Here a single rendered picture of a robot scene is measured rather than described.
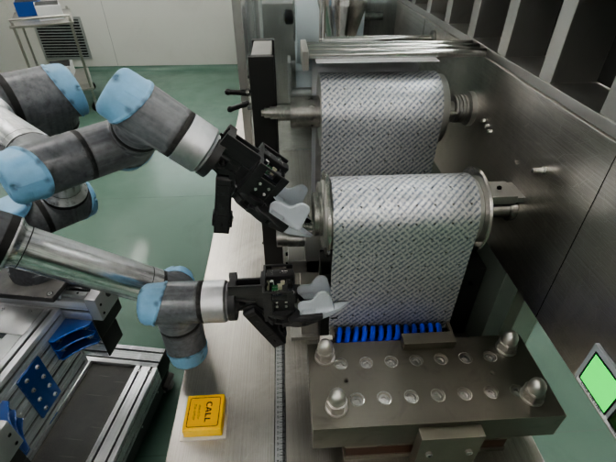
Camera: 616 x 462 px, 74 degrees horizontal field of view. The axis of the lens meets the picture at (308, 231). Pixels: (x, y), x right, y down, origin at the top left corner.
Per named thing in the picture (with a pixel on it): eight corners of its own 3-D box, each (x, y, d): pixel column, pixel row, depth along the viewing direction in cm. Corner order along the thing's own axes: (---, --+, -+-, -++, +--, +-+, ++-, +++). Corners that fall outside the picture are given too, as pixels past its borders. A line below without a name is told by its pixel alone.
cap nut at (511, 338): (491, 340, 76) (498, 324, 73) (511, 339, 76) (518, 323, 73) (500, 357, 73) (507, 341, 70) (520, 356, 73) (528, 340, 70)
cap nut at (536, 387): (515, 387, 68) (523, 370, 65) (536, 385, 68) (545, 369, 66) (525, 407, 65) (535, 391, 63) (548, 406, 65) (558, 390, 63)
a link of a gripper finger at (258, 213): (288, 231, 64) (241, 197, 61) (281, 237, 64) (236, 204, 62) (291, 216, 68) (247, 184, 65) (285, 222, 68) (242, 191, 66)
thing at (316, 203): (313, 193, 66) (314, 239, 67) (325, 193, 66) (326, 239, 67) (310, 191, 73) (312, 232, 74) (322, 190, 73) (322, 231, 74)
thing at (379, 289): (328, 328, 79) (332, 255, 68) (447, 323, 80) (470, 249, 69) (328, 330, 79) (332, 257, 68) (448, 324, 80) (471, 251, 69)
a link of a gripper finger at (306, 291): (349, 280, 72) (297, 283, 71) (347, 304, 76) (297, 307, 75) (346, 269, 74) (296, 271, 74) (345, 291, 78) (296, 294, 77)
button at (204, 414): (190, 401, 80) (188, 395, 78) (226, 400, 80) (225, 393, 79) (183, 437, 74) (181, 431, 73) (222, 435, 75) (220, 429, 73)
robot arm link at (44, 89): (32, 211, 123) (-17, 60, 80) (82, 192, 131) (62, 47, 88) (53, 241, 120) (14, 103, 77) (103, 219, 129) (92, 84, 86)
